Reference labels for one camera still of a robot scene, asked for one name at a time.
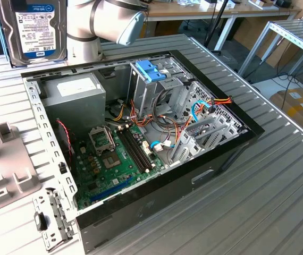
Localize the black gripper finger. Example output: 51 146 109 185
9 0 28 11

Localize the hard disk blue carrier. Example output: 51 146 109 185
0 0 69 69

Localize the multicoloured disk power wire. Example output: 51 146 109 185
211 96 233 106

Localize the grey metal disk bay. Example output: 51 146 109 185
167 115 248 168

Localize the grey power supply unit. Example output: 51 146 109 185
41 72 107 139

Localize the blue plastic drive latch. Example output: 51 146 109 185
134 60 166 83

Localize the metal socket cover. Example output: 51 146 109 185
88 126 115 155

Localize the grey parts rack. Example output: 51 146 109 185
0 121 43 217

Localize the grey metal drive cage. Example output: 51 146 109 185
126 57 195 120

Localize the CPU socket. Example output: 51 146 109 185
99 151 122 173

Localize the black RAM slot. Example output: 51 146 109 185
122 129 148 172
128 126 154 168
125 127 151 170
119 130 146 174

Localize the green motherboard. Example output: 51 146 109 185
71 123 168 210

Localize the blue expansion slot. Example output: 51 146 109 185
89 177 134 203

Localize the black plastic case latch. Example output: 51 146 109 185
33 211 48 232

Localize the black open PC case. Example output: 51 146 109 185
20 49 265 254

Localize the red fan wire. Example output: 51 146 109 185
56 120 75 158

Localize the yellow black wire bundle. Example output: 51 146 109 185
106 99 128 123

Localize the orange black wire bundle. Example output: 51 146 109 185
129 99 195 149

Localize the wooden desk white frame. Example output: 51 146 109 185
0 0 302 53

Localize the blue SATA wire white label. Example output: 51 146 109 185
150 140 174 152

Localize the silver card retention bracket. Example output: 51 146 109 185
32 186 79 252

